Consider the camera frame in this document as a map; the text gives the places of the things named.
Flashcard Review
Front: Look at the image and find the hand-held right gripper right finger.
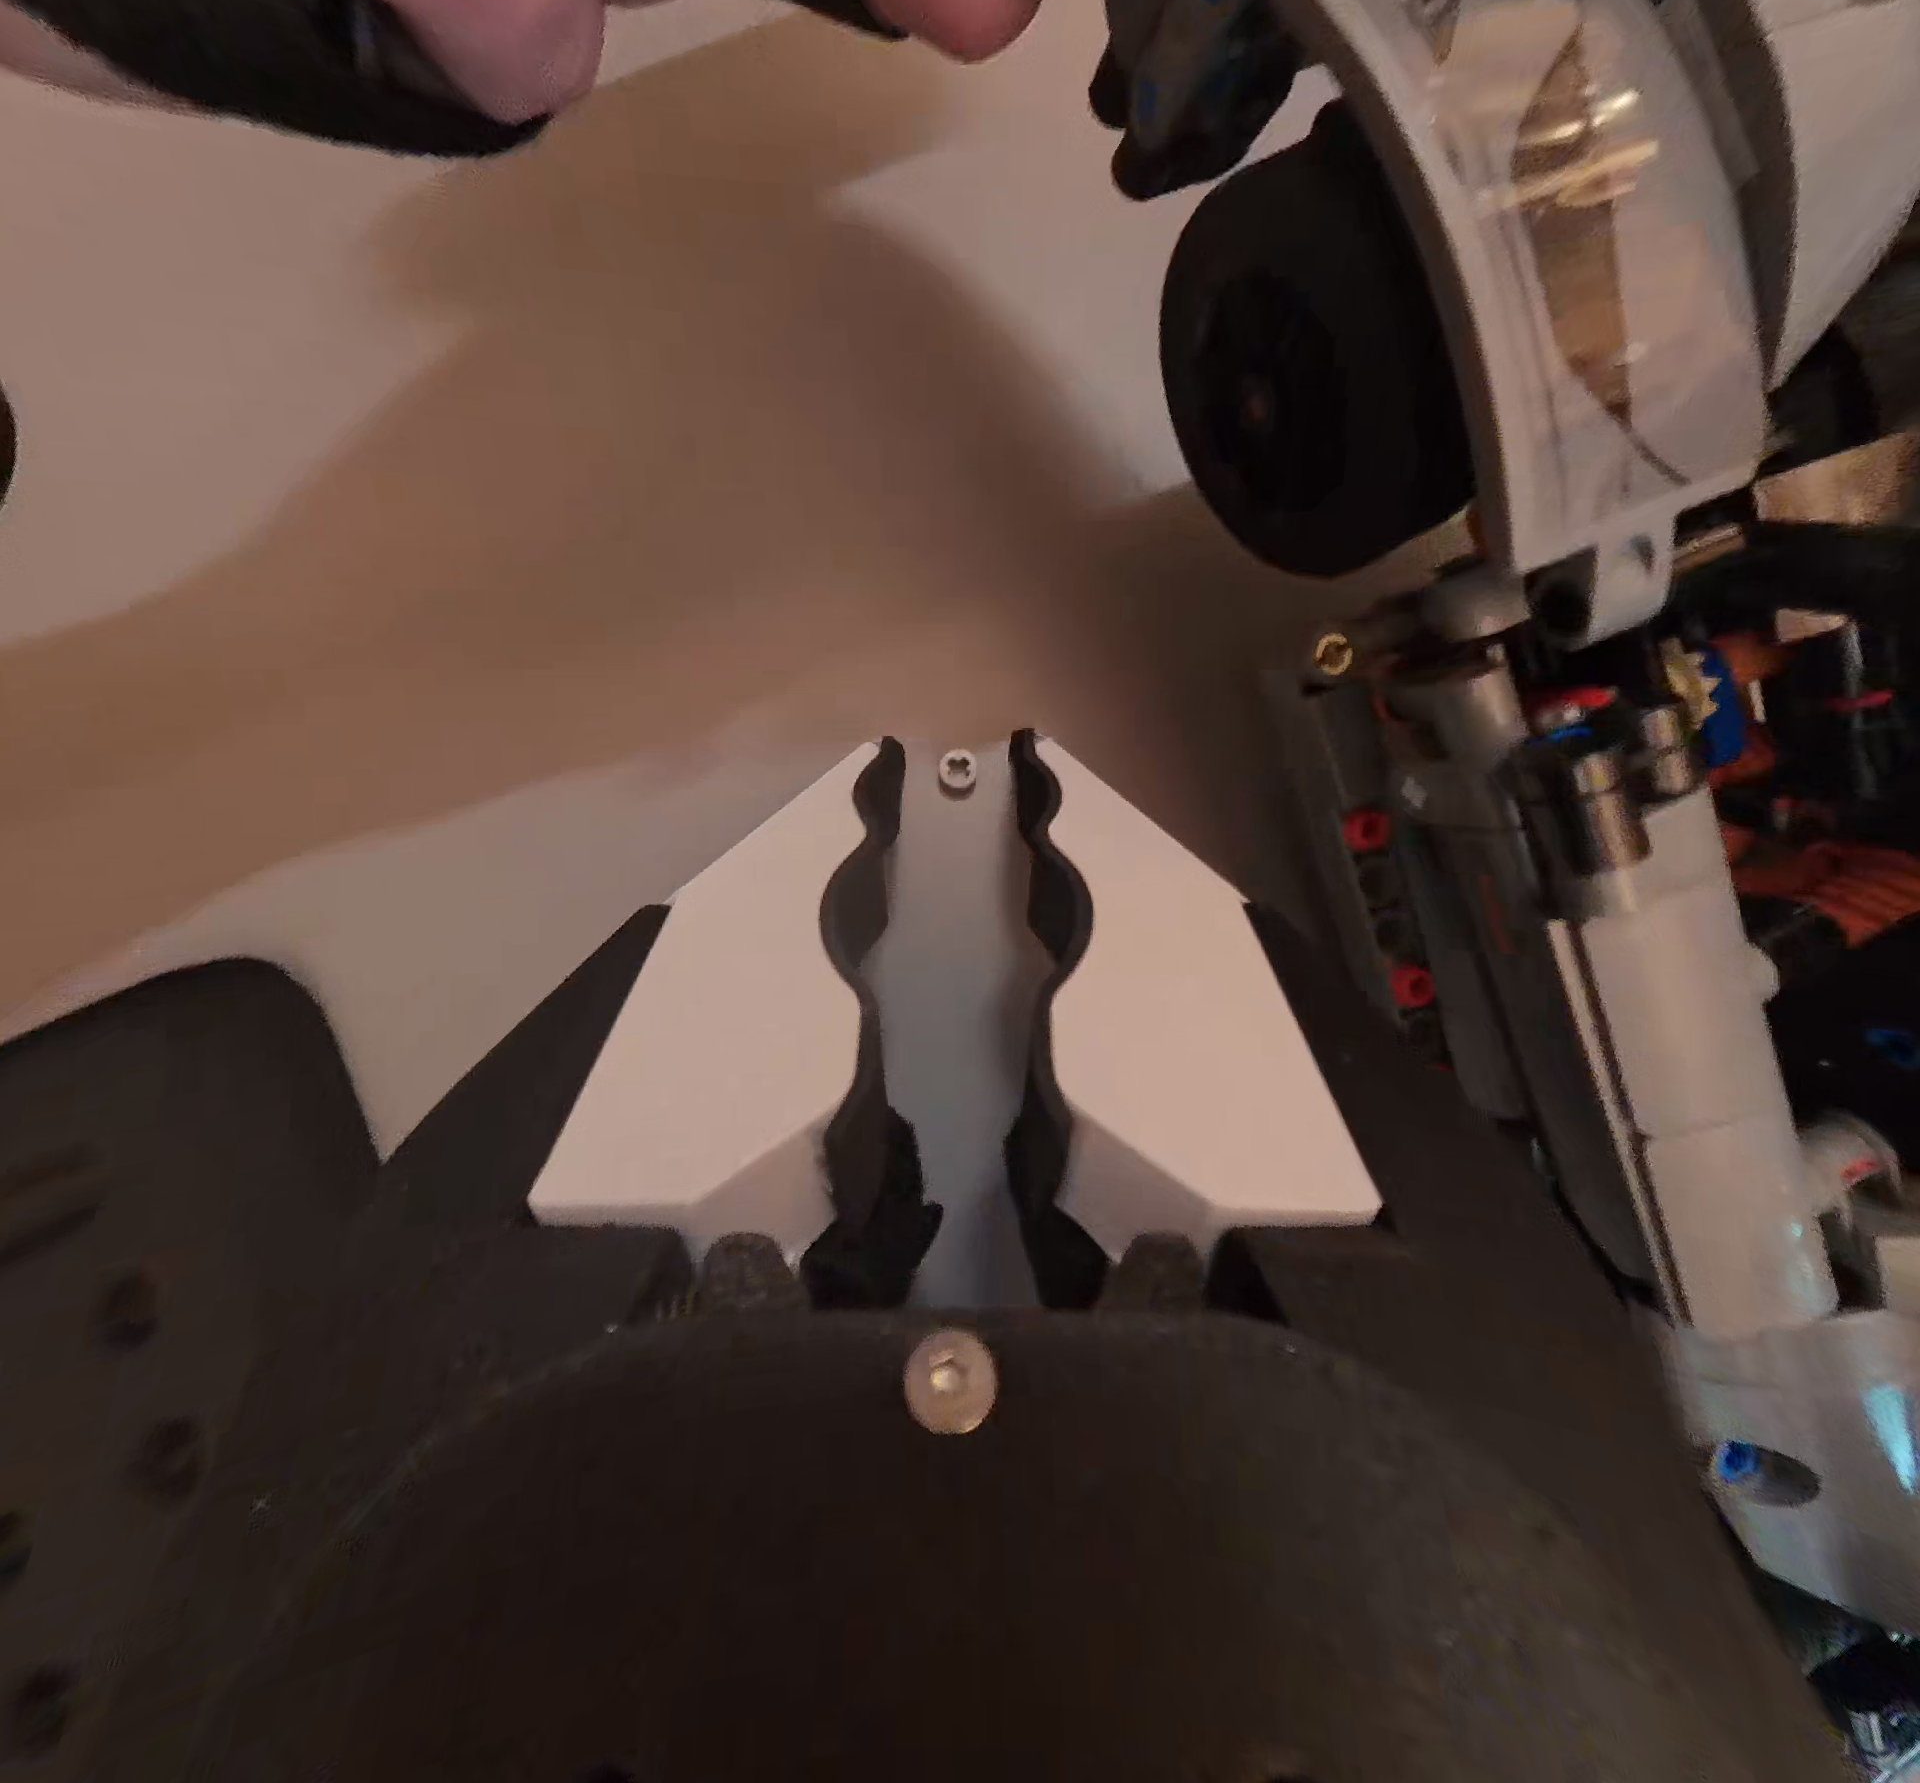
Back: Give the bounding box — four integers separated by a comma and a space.
1004, 726, 1385, 1236

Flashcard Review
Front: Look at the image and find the black perforated chair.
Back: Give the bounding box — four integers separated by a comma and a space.
0, 956, 384, 1783

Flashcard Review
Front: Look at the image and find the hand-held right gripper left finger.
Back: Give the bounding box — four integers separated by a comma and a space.
526, 736, 938, 1236

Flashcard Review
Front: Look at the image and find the grey toy brick car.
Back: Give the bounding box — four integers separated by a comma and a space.
1086, 0, 1920, 1783

